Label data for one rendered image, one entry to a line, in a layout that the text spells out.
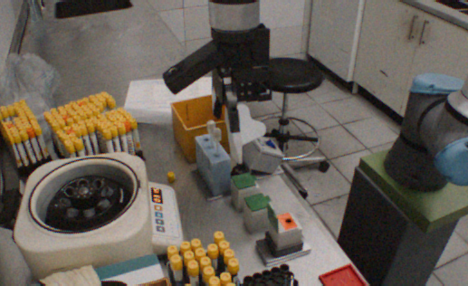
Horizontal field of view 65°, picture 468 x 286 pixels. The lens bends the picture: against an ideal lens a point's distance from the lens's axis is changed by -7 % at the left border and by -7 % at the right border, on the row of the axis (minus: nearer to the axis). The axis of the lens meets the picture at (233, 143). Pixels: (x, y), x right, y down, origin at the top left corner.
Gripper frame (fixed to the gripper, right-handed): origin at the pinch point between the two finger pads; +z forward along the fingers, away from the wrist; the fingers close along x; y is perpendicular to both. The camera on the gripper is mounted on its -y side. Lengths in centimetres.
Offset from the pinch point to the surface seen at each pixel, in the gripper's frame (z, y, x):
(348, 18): 43, 140, 196
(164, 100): 16, -7, 49
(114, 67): 16, -21, 81
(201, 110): 11.9, 1.6, 32.8
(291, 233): 13.0, 8.7, -12.5
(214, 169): 10.5, -1.0, 5.9
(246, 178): 12.2, 5.1, 3.4
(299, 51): 87, 126, 250
